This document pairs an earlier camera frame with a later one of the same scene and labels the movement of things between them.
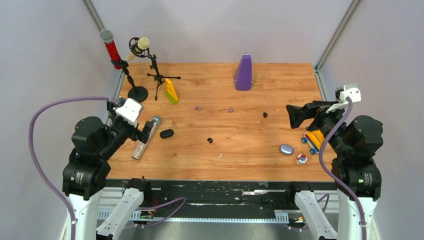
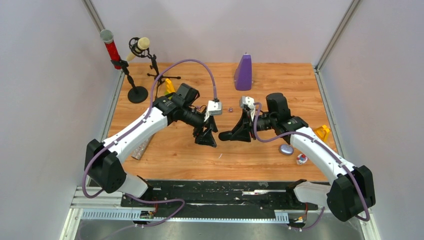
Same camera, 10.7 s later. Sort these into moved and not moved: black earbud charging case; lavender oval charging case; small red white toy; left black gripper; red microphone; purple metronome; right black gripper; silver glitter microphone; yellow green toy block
Moved: black earbud charging case; right black gripper; left black gripper
Not moved: purple metronome; lavender oval charging case; red microphone; yellow green toy block; silver glitter microphone; small red white toy
